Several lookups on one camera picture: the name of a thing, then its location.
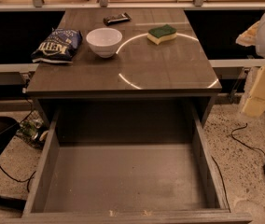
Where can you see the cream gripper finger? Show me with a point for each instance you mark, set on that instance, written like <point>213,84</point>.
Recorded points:
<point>248,37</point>
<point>254,105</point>

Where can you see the green and yellow sponge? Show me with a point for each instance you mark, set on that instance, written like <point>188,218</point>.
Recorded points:
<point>161,34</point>

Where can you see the grey wooden drawer cabinet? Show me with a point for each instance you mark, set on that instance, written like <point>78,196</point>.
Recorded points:
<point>144,93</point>

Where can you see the open grey top drawer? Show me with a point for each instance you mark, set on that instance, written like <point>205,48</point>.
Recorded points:
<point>120,164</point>

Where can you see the dark snack bar wrapper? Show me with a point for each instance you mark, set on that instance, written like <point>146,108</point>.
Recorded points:
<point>111,20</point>

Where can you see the white ceramic bowl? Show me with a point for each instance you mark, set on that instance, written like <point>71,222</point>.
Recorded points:
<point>104,41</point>

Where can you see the blue kettle chips bag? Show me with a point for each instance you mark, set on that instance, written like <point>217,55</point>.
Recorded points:
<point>59,47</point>

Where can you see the green cans in basket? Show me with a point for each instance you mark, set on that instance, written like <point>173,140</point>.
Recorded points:
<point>34,129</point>

